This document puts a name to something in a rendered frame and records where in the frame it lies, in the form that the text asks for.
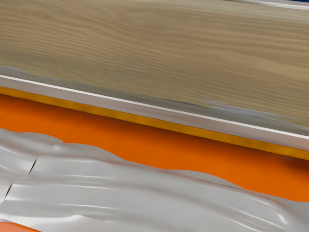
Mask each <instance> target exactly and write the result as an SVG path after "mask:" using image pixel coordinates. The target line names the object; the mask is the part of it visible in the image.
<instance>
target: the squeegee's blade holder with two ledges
mask: <svg viewBox="0 0 309 232"><path fill-rule="evenodd" d="M0 87H6V88H10V89H15V90H19V91H24V92H28V93H34V94H38V95H43V96H48V97H52V98H57V99H63V100H67V101H72V102H76V103H81V104H86V105H91V106H96V107H100V108H105V109H109V110H115V111H120V112H124V113H129V114H133V115H138V116H144V117H148V118H153V119H157V120H162V121H166V122H172V123H176V124H181V125H185V126H190V127H195V128H201V129H205V130H210V131H214V132H219V133H224V134H229V135H233V136H238V137H243V138H247V139H253V140H258V141H262V142H267V143H271V144H276V145H281V146H286V147H291V148H295V149H300V150H304V151H309V127H304V126H299V125H294V124H289V123H285V122H278V121H273V120H269V119H263V118H259V117H254V116H247V115H243V114H238V113H233V112H228V111H223V110H216V109H212V108H206V107H202V106H197V105H192V104H186V103H181V102H176V101H171V100H166V99H160V98H155V97H150V96H145V95H140V94H135V93H129V92H124V91H119V90H114V89H109V88H104V87H98V86H93V85H88V84H83V83H78V82H73V81H67V80H62V79H57V78H52V77H47V76H42V75H36V74H31V73H26V72H21V71H16V70H10V69H5V68H0Z"/></svg>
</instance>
